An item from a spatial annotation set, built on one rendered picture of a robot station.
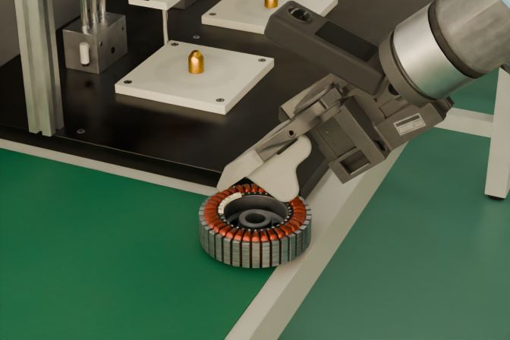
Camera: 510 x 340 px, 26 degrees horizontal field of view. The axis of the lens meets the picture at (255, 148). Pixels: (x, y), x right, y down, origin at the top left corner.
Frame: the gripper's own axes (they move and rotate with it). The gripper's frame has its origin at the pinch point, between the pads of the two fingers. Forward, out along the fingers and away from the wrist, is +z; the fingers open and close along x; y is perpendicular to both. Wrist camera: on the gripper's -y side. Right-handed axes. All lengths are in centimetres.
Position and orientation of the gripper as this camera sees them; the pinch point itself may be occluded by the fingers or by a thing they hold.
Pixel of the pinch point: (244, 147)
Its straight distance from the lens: 106.4
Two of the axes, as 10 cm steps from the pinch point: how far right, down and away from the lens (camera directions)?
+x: 4.0, -4.5, 8.0
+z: -6.8, 4.4, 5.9
